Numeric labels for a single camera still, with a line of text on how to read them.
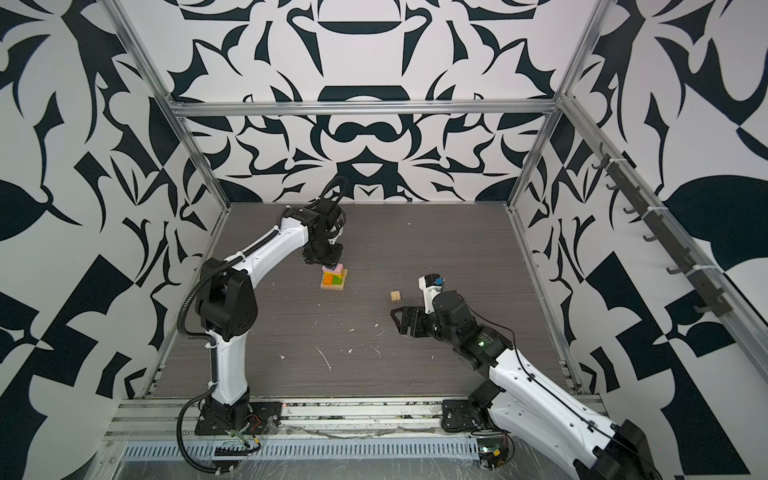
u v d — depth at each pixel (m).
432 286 0.70
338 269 0.94
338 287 0.96
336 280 0.96
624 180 0.65
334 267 0.93
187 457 0.67
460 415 0.74
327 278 0.97
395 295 0.94
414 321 0.67
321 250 0.78
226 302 0.52
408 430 0.73
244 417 0.68
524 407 0.59
